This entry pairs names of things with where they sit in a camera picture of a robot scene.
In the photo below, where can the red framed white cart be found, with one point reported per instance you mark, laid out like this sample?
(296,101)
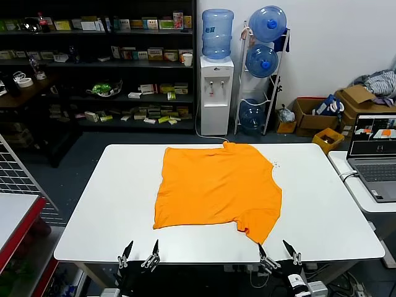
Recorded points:
(15,222)

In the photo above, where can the brown wooden table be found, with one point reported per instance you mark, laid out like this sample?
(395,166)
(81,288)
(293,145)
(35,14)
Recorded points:
(28,96)

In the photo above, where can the white side table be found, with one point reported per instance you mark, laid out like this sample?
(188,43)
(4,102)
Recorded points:
(355,191)

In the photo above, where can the shiny glass globe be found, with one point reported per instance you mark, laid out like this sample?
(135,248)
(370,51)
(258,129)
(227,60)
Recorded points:
(30,24)

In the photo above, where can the small cardboard box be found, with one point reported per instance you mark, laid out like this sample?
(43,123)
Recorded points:
(286,127)

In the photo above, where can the white and red medicine box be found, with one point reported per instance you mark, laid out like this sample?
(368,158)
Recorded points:
(148,88)

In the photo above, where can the pink print box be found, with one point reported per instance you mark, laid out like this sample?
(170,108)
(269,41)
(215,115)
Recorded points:
(178,20)

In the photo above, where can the black cylinder flask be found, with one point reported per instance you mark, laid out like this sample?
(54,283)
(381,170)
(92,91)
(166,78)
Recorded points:
(10,85)

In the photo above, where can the clear plastic bottle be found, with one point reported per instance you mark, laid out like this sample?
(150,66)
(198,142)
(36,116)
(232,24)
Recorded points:
(38,69)

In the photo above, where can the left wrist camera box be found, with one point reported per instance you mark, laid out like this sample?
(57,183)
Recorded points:
(110,292)

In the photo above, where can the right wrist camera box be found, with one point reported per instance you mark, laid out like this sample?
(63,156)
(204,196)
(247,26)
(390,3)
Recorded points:
(317,289)

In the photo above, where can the grey open laptop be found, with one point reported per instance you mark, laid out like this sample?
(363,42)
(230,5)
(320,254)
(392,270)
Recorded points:
(376,173)

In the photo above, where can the open brown cardboard box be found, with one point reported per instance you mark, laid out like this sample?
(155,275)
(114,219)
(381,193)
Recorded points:
(309,123)

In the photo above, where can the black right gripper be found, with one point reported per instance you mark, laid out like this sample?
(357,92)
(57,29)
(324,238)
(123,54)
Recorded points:
(286,267)

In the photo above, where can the white metal jug rack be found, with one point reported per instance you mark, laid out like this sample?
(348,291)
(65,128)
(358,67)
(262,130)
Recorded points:
(280,83)

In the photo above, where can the blue shopping bag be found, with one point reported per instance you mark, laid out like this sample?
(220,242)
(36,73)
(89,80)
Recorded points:
(326,106)

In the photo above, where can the pile of striped clothes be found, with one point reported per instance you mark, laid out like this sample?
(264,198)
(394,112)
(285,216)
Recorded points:
(379,82)

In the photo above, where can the white water dispenser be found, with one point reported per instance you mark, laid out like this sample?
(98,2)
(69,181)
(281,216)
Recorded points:
(216,92)

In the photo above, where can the small flat white box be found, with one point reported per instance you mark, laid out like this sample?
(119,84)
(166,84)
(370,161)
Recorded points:
(134,95)

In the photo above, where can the white power strip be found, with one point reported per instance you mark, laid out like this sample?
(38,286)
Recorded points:
(241,268)

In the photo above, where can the grey floor power strip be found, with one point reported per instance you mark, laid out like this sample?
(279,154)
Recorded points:
(359,286)

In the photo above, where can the large brown cardboard box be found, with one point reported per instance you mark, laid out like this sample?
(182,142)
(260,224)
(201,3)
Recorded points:
(359,96)

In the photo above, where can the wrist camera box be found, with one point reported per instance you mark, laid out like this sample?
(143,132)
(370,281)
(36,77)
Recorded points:
(110,292)
(317,289)

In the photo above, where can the cola bottle red label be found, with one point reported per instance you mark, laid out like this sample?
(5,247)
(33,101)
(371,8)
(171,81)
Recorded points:
(41,23)

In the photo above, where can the upright blue water jug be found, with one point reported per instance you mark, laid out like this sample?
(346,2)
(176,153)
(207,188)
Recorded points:
(217,34)

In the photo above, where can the white tape roll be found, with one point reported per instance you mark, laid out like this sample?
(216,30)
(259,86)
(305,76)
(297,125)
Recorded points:
(24,82)

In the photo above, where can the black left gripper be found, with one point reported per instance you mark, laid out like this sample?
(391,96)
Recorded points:
(137,278)

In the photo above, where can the orange t-shirt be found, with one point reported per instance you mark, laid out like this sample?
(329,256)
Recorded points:
(216,185)

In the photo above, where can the dark blue bottle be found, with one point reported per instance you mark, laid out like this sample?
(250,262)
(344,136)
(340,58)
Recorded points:
(74,55)

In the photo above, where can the crumpled clear plastic bag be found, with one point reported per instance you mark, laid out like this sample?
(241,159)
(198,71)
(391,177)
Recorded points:
(286,114)

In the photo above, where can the white paper cup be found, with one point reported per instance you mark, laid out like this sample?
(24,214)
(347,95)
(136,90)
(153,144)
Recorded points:
(187,59)

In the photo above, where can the yellow plastic bin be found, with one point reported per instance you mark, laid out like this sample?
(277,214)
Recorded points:
(328,139)

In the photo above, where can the black shelving unit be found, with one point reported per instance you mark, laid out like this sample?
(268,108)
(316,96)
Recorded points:
(92,65)

